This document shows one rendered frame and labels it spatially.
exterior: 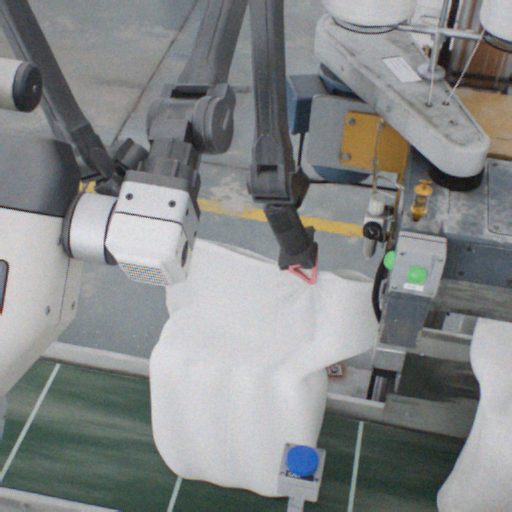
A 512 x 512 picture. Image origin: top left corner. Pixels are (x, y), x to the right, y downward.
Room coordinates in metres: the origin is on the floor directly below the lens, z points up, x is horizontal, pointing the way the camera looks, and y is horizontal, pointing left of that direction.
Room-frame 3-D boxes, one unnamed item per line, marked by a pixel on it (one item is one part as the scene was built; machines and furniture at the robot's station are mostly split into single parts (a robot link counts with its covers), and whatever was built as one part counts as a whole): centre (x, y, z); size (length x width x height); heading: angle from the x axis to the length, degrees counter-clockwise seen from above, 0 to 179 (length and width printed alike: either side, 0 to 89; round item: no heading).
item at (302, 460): (0.93, -0.10, 0.84); 0.06 x 0.06 x 0.02
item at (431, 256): (1.00, -0.24, 1.29); 0.08 x 0.05 x 0.09; 82
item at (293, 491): (0.93, -0.10, 0.81); 0.08 x 0.08 x 0.06; 82
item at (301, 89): (1.51, -0.06, 1.25); 0.10 x 0.08 x 0.12; 17
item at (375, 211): (1.25, -0.21, 1.14); 0.05 x 0.04 x 0.16; 172
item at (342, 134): (1.44, -0.21, 1.23); 0.28 x 0.07 x 0.16; 82
